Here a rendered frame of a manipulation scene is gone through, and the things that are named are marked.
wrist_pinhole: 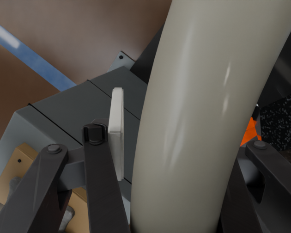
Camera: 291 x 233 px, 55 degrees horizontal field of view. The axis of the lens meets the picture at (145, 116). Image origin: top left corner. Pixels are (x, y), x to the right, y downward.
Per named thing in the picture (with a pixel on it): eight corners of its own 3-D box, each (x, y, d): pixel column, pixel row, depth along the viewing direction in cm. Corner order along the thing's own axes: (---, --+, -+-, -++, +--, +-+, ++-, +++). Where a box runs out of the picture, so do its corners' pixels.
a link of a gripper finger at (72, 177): (108, 192, 13) (42, 193, 13) (112, 139, 18) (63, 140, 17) (106, 164, 12) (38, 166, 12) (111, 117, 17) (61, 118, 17)
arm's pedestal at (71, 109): (144, 176, 159) (74, 309, 86) (75, 122, 160) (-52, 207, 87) (200, 112, 138) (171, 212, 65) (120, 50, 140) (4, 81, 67)
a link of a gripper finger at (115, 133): (123, 181, 15) (109, 182, 15) (124, 124, 21) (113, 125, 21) (123, 131, 14) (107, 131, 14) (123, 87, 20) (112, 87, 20)
